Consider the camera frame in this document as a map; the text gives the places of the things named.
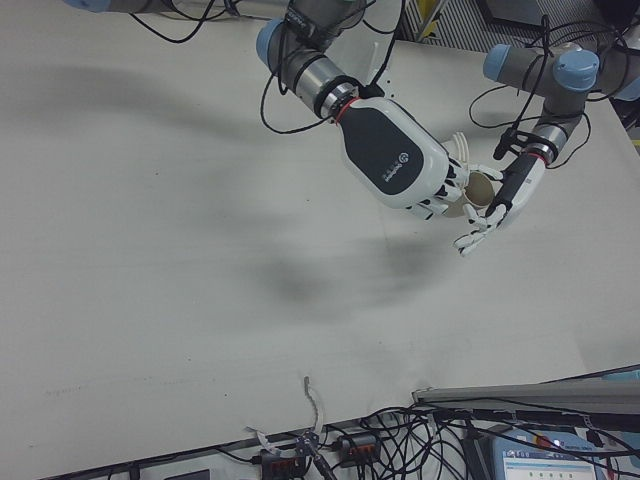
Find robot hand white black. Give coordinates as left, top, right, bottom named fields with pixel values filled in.
left=453, top=149, right=549, bottom=257
left=332, top=96, right=470, bottom=222

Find beige paper cup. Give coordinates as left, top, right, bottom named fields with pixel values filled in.
left=446, top=172, right=504, bottom=222

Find teach pendant with red button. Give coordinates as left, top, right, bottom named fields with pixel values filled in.
left=462, top=424, right=640, bottom=480

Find black connector box red marks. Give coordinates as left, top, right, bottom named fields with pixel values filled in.
left=258, top=446, right=302, bottom=470
left=333, top=433, right=380, bottom=466

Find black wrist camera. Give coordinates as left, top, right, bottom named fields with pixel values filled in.
left=492, top=127, right=532, bottom=162

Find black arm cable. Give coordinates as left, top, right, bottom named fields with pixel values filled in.
left=468, top=13, right=594, bottom=174
left=257, top=19, right=346, bottom=135

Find aluminium profile post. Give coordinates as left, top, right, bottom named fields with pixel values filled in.
left=412, top=367, right=640, bottom=409

